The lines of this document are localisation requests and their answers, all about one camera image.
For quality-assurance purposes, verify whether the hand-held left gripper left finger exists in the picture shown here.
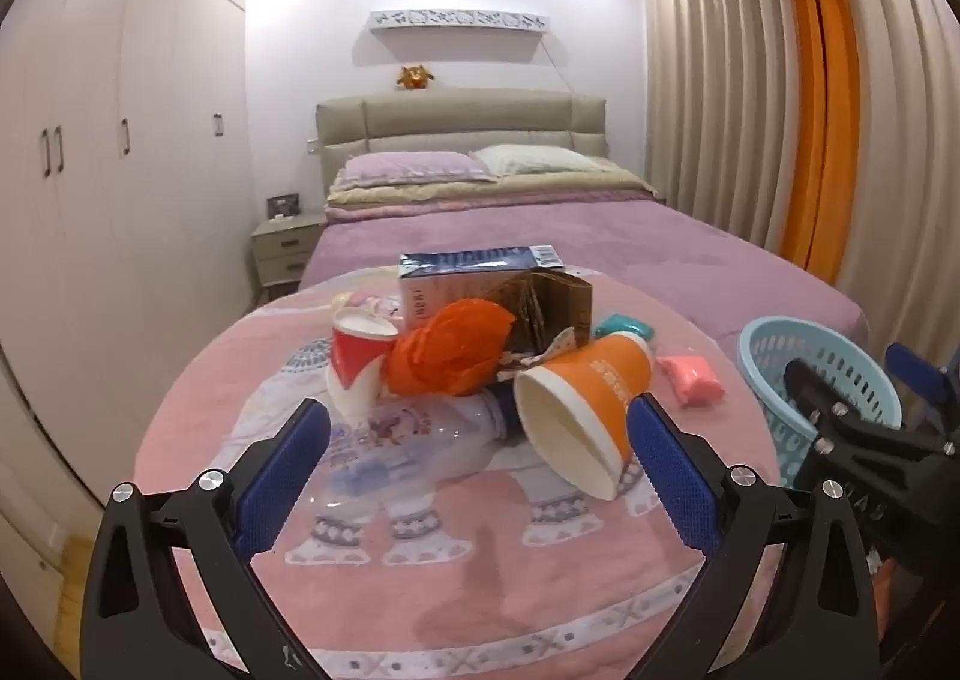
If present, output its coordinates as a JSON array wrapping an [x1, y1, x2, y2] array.
[[81, 396, 335, 680]]

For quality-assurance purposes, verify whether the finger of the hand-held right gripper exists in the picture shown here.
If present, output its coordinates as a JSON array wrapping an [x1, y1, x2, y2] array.
[[883, 342, 960, 430], [784, 359, 960, 460]]

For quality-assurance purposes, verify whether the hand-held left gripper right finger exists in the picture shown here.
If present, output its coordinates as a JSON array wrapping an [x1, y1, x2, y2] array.
[[626, 391, 880, 680]]

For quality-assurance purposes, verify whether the light blue plastic basket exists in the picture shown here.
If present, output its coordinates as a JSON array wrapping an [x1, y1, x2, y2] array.
[[739, 317, 903, 490]]

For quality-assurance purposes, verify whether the orange paper cup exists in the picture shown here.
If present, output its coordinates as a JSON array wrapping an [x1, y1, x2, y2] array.
[[512, 333, 653, 501]]

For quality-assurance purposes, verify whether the teal packet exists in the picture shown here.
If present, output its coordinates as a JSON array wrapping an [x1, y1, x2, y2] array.
[[592, 312, 655, 342]]

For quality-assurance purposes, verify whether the blue and white carton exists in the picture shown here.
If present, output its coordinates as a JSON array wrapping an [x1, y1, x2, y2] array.
[[397, 245, 565, 336]]

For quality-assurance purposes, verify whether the pink packet in clear wrap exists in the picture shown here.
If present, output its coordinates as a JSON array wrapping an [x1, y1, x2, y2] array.
[[656, 352, 727, 409]]

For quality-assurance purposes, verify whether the red and white paper cup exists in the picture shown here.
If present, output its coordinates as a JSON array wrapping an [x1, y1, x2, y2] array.
[[327, 307, 400, 415]]

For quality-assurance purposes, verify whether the clear plastic bottle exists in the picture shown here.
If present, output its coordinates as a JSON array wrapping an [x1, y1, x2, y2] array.
[[311, 384, 541, 523]]

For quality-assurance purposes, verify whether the polka dot wrapper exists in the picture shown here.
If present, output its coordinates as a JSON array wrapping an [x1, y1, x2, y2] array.
[[499, 327, 582, 370]]

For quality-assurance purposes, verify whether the open brown cardboard box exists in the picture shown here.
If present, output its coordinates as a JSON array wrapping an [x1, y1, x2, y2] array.
[[491, 271, 597, 358]]

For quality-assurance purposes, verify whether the crumpled orange plastic bag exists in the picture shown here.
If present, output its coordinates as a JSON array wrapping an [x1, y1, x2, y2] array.
[[385, 297, 517, 400]]

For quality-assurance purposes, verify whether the beige nightstand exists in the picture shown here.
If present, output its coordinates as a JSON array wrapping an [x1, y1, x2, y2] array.
[[250, 211, 327, 310]]

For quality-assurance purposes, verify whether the bed with purple cover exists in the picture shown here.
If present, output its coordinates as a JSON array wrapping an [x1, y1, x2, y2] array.
[[298, 196, 871, 351]]

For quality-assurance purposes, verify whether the orange curtain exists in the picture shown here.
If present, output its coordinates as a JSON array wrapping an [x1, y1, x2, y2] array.
[[765, 0, 863, 276]]

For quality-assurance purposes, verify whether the white wardrobe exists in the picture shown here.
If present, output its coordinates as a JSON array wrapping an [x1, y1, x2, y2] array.
[[0, 0, 248, 501]]

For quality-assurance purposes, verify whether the folded beige quilt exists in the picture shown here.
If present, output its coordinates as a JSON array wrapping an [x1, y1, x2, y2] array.
[[326, 170, 661, 205]]

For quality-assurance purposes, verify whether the purple pillow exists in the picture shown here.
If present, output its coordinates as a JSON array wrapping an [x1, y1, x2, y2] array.
[[334, 151, 500, 190]]

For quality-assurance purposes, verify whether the white pillow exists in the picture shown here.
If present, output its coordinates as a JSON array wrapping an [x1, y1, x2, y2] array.
[[472, 143, 612, 177]]

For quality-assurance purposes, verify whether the beige curtain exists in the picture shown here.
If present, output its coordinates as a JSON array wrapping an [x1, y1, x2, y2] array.
[[641, 0, 960, 321]]

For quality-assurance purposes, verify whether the beige padded headboard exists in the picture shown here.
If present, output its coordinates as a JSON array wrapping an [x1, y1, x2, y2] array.
[[315, 89, 607, 208]]

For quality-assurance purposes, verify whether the white carved wall shelf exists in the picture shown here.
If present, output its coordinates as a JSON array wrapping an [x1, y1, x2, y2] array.
[[369, 8, 548, 40]]

